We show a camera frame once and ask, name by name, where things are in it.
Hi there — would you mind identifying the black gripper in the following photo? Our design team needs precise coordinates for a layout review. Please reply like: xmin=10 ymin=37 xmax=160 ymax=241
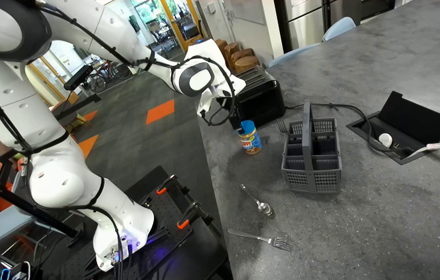
xmin=212 ymin=91 xmax=246 ymax=132

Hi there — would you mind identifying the blue jar lid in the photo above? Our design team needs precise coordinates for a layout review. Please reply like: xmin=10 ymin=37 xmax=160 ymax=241
xmin=240 ymin=119 xmax=258 ymax=133

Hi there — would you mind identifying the peanut butter jar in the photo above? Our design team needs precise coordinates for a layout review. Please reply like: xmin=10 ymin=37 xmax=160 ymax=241
xmin=237 ymin=129 xmax=263 ymax=157

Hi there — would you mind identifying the steel four-slot toaster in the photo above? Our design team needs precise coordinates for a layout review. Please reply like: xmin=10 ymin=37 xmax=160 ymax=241
xmin=226 ymin=65 xmax=286 ymax=129

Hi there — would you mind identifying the dark plastic cutlery basket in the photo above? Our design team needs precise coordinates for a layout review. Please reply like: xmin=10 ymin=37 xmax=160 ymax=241
xmin=280 ymin=101 xmax=344 ymax=196

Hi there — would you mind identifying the metal spoon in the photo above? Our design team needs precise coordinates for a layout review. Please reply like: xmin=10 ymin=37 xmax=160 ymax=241
xmin=240 ymin=182 xmax=277 ymax=219

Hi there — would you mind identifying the light blue chair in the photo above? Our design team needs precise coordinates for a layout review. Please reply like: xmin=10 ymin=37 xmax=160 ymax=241
xmin=268 ymin=43 xmax=325 ymax=68
xmin=322 ymin=15 xmax=358 ymax=43

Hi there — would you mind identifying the steel refrigerator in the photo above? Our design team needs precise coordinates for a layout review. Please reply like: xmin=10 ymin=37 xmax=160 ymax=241
xmin=272 ymin=0 xmax=335 ymax=53

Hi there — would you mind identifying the metal fork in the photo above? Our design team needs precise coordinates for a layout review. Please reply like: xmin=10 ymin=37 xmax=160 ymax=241
xmin=227 ymin=228 xmax=294 ymax=252

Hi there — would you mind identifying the white round plug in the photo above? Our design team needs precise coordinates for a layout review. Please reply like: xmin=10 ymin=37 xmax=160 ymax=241
xmin=378 ymin=132 xmax=395 ymax=147

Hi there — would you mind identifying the black table outlet box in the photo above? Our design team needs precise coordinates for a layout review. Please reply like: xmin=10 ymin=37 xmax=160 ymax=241
xmin=345 ymin=90 xmax=440 ymax=166

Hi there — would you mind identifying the black clamp with orange handle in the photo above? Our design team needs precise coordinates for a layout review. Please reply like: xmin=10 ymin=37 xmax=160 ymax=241
xmin=176 ymin=200 xmax=202 ymax=231
xmin=154 ymin=172 xmax=179 ymax=197

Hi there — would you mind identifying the black toaster power cable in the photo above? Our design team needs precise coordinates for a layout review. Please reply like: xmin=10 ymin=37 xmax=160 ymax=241
xmin=283 ymin=101 xmax=387 ymax=152

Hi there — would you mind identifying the black perforated mount table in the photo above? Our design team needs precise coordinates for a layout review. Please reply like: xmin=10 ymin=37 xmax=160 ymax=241
xmin=0 ymin=165 xmax=232 ymax=280

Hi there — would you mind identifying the black camera on stand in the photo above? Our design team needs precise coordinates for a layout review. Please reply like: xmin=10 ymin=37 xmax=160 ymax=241
xmin=62 ymin=63 xmax=97 ymax=93

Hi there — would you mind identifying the white cable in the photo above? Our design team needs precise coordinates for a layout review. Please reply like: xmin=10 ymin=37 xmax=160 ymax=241
xmin=408 ymin=141 xmax=440 ymax=157

